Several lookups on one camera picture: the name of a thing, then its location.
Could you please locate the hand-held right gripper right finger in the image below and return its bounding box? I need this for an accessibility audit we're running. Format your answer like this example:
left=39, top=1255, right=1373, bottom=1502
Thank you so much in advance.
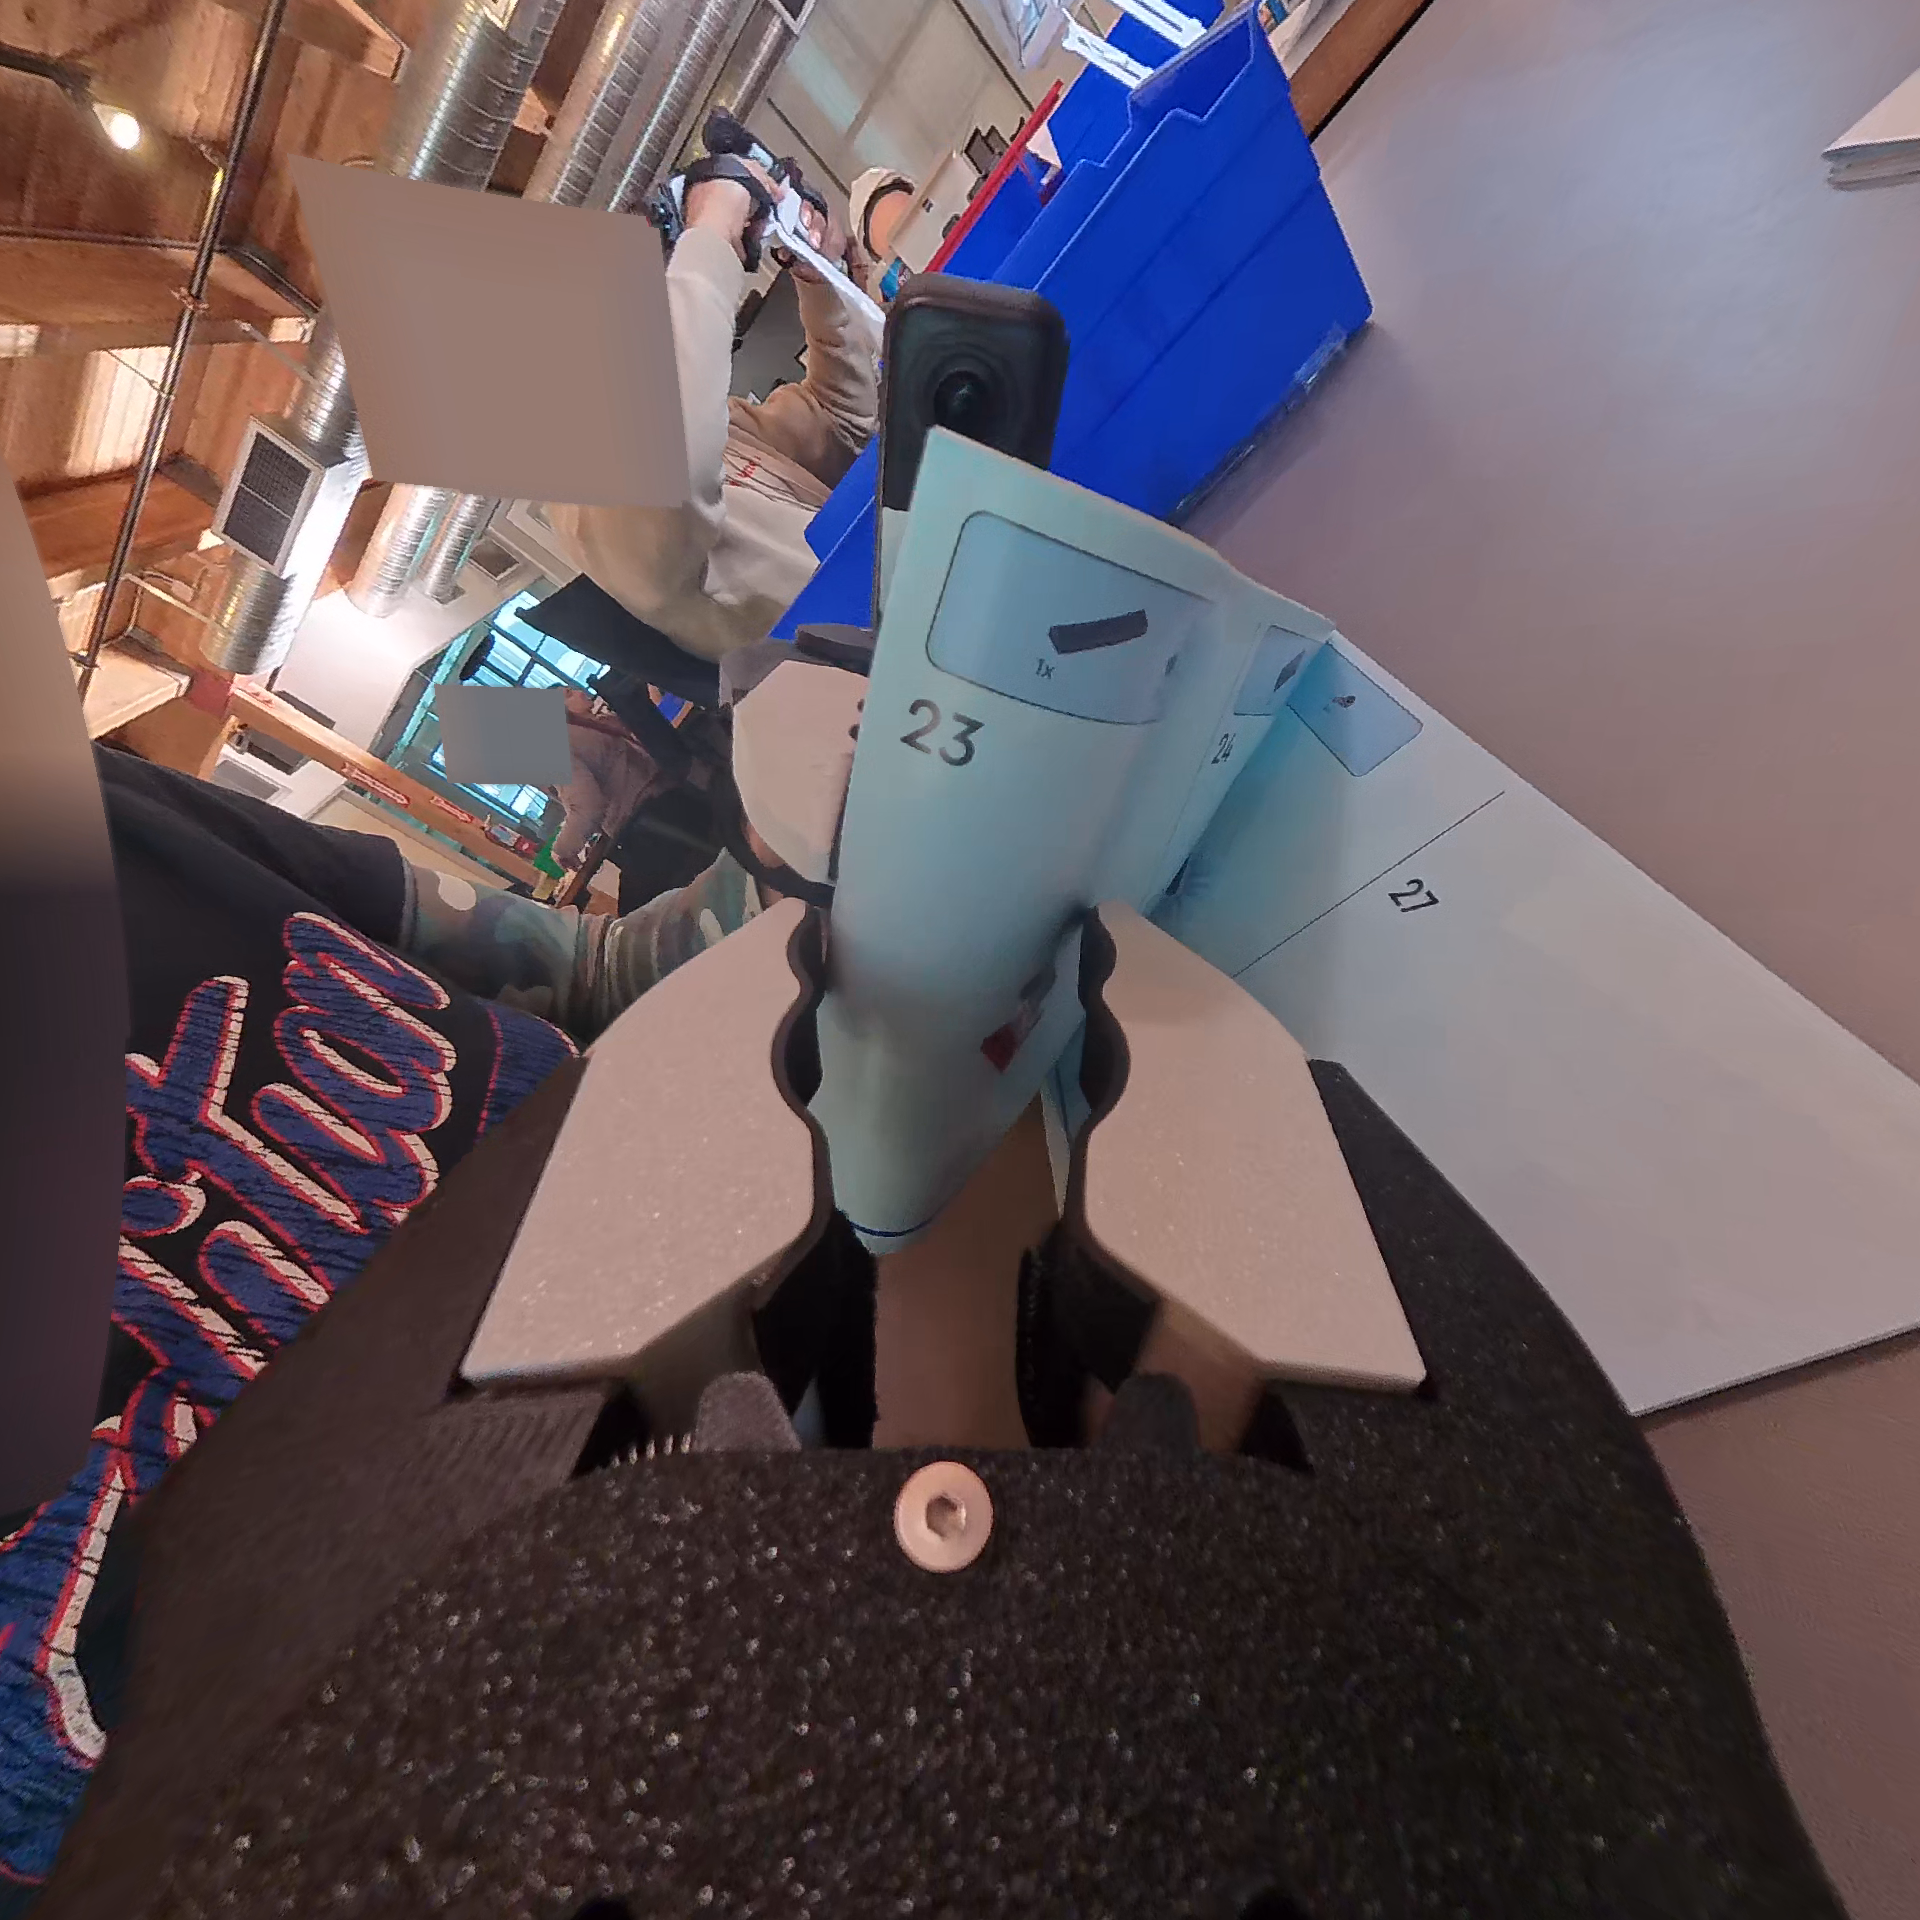
left=1074, top=902, right=1430, bottom=1450

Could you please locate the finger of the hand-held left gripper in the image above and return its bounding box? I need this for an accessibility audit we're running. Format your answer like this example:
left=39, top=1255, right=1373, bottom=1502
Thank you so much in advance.
left=730, top=657, right=868, bottom=889

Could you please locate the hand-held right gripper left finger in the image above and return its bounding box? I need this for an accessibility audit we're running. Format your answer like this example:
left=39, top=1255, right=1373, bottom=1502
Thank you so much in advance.
left=457, top=902, right=836, bottom=1442

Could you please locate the helicopter cover instruction booklet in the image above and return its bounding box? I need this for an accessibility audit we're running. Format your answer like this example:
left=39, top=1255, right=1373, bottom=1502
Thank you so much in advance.
left=829, top=424, right=1920, bottom=1419

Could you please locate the person's left forearm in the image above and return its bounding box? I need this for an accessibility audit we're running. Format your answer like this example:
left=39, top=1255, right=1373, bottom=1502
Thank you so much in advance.
left=393, top=866, right=781, bottom=1041

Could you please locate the blue plastic bin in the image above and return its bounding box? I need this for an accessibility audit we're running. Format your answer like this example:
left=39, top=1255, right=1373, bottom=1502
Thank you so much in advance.
left=805, top=7, right=1377, bottom=641
left=1035, top=59, right=1156, bottom=183

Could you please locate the black printed shirt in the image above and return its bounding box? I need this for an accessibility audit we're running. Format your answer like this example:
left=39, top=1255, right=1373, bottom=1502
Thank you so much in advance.
left=0, top=749, right=589, bottom=1824

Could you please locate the white air vent grille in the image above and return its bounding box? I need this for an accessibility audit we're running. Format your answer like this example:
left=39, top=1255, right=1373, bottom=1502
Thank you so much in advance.
left=210, top=416, right=330, bottom=577

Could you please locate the red car cover instruction booklet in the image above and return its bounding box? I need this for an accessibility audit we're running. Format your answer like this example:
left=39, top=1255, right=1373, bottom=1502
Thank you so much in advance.
left=1821, top=59, right=1920, bottom=190

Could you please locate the silver ventilation duct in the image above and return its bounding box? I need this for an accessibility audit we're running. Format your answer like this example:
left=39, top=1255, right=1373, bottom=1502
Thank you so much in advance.
left=526, top=0, right=788, bottom=214
left=381, top=0, right=602, bottom=205
left=194, top=323, right=505, bottom=677

